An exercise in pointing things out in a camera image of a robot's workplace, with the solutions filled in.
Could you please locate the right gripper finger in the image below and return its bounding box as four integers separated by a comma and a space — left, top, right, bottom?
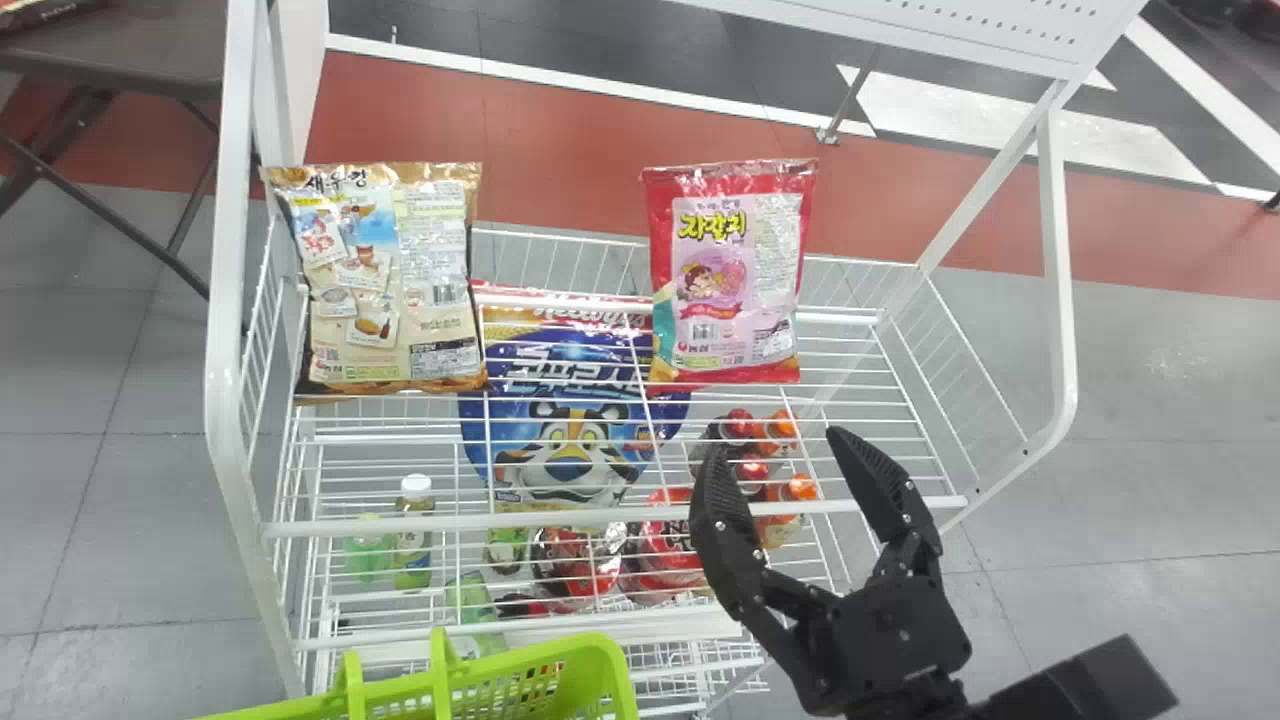
825, 425, 946, 593
688, 444, 839, 653

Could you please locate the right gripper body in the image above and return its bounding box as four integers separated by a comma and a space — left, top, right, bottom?
788, 558, 973, 720

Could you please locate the red noodle cup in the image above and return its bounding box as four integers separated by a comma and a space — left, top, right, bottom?
624, 487, 712, 607
529, 523, 630, 614

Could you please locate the blue cereal bag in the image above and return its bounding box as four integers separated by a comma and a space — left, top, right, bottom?
457, 281, 692, 514

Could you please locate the green basket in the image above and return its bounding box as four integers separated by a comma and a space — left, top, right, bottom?
194, 627, 641, 720

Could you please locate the red snack packet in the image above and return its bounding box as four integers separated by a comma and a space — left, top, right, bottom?
640, 157, 820, 388

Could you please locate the green bottle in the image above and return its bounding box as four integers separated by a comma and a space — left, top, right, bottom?
344, 512, 394, 584
391, 473, 438, 594
444, 569, 503, 656

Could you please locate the gold snack packet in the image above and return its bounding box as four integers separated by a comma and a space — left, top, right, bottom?
261, 161, 490, 399

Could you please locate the dark side table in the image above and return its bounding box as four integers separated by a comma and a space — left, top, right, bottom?
0, 0, 263, 303

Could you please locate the white wire rack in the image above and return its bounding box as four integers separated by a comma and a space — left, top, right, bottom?
204, 0, 1151, 720

